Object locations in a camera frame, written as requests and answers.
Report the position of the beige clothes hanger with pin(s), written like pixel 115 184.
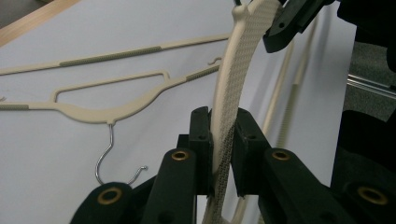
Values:
pixel 93 113
pixel 230 77

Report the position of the metal rail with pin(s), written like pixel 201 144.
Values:
pixel 370 84

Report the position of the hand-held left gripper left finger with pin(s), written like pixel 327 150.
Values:
pixel 202 155

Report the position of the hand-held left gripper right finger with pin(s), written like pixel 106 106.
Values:
pixel 249 155

